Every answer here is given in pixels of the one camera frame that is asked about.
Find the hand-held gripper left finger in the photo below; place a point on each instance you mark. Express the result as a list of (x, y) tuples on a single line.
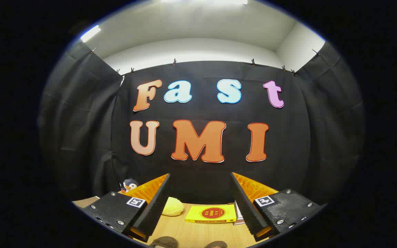
[(155, 210)]

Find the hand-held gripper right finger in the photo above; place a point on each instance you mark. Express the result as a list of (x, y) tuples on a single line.
[(246, 210)]

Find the brown fuzzy shoe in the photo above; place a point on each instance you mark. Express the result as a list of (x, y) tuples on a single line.
[(216, 245), (164, 242)]

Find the white book plain cover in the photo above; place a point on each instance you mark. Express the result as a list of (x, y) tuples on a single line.
[(237, 208)]

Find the thick white book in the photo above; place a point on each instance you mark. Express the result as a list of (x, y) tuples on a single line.
[(239, 221)]

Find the yellow bun plush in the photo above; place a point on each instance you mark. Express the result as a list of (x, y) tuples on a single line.
[(172, 206)]

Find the yellow book red circle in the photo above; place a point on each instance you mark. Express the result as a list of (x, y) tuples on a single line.
[(212, 213)]

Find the penguin plush toy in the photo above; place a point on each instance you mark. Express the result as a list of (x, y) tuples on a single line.
[(128, 185)]

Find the black backdrop cloth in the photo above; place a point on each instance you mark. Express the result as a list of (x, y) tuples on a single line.
[(98, 137)]

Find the row of cloth clips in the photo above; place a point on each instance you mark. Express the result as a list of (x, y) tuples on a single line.
[(174, 62)]

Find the ceiling light strip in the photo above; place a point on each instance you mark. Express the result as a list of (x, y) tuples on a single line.
[(90, 33)]

